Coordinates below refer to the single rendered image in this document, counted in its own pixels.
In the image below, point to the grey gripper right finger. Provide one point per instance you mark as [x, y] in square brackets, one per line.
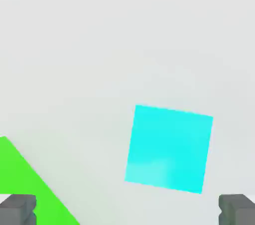
[239, 209]

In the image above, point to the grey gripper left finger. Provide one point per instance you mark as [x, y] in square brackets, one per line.
[16, 209]

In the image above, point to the small cyan cube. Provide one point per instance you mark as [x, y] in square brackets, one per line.
[169, 149]

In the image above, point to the large green box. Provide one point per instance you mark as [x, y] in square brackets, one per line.
[29, 181]

